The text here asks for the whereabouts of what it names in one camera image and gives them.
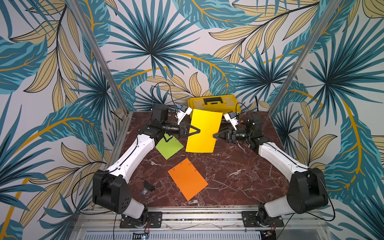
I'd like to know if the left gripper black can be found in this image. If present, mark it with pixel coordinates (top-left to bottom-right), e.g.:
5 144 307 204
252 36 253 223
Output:
161 119 200 139

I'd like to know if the yellow paper sheet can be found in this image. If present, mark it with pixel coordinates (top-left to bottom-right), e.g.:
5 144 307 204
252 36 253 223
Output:
186 109 223 153

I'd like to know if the orange paper sheet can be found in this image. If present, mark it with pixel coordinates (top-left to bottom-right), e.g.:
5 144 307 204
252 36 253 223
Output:
168 158 208 201

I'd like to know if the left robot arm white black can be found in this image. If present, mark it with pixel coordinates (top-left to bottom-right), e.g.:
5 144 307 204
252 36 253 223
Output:
93 105 200 226

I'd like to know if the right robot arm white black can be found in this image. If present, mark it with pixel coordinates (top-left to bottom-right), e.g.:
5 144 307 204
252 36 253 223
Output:
214 112 329 227

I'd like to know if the yellow black toolbox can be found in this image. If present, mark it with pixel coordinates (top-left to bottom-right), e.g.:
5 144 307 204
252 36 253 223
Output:
188 95 242 114

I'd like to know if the green paper sheet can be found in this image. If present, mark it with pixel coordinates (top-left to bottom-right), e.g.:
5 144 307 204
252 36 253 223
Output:
156 134 184 160

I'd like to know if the small black clip object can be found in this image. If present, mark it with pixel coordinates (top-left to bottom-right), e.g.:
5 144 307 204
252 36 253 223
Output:
142 180 156 196

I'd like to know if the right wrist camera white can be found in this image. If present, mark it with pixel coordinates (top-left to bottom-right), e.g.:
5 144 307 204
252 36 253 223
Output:
224 111 239 131

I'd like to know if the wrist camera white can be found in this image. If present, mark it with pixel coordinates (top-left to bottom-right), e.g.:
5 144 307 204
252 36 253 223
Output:
224 111 239 131
176 105 193 125

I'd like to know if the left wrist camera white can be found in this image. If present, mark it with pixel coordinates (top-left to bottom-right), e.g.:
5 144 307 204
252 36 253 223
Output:
176 105 193 125

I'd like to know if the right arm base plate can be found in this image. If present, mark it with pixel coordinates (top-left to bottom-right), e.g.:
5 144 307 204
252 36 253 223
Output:
241 211 284 228

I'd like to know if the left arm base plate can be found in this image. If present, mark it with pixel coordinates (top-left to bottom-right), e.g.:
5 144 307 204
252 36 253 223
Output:
120 211 163 229

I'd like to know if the right aluminium corner post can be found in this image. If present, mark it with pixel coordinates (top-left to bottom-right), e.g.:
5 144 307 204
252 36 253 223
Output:
268 0 342 116

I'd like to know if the aluminium corner post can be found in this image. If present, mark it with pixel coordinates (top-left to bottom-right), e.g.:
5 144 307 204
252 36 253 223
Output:
268 0 342 116
68 0 129 116

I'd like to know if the aluminium frame rail front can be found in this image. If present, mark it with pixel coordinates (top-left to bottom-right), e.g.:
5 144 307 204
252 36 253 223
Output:
70 206 332 240

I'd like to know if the left aluminium corner post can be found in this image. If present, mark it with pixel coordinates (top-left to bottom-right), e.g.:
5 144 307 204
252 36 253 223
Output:
68 0 129 116

